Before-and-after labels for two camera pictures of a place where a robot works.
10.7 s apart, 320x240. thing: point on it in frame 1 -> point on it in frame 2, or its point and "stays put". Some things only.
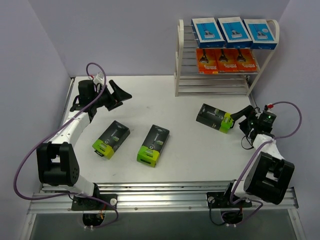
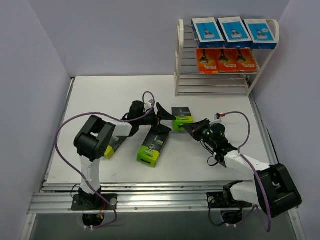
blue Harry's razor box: [260, 34] stays put
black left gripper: [110, 96] -> [157, 120]
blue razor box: [208, 33] stays put
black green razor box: [149, 152] stays put
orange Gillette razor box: [245, 60] stays put
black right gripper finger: [247, 111] -> [198, 126]
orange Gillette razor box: [207, 61] stays put
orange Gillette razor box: [227, 60] stays put
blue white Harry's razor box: [234, 33] stays put
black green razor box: [215, 118] -> [183, 116]
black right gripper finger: [245, 126] -> [194, 128]
